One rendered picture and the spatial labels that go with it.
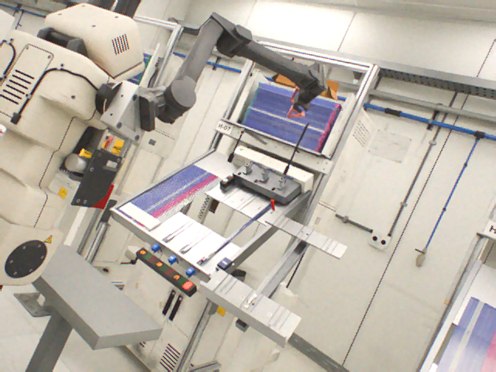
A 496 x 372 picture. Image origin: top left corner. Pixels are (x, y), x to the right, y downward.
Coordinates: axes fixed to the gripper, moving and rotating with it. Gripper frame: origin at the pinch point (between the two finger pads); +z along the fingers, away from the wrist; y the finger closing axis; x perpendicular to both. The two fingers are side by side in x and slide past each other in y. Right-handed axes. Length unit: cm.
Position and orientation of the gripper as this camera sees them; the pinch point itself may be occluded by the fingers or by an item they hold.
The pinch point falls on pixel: (291, 108)
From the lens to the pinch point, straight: 175.4
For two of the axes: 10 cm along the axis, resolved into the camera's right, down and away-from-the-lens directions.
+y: -2.1, 8.1, -5.5
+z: -5.7, 3.5, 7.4
